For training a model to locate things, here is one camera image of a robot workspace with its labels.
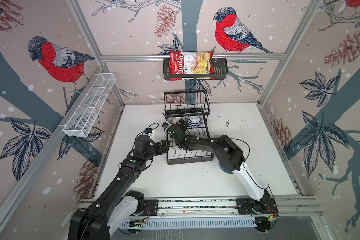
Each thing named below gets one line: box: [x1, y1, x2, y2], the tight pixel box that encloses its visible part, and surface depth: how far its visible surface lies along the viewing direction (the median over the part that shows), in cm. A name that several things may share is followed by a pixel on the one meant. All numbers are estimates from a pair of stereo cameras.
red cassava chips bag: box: [169, 50, 215, 81], surface depth 90 cm
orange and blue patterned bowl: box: [187, 115, 202, 129], surface depth 105 cm
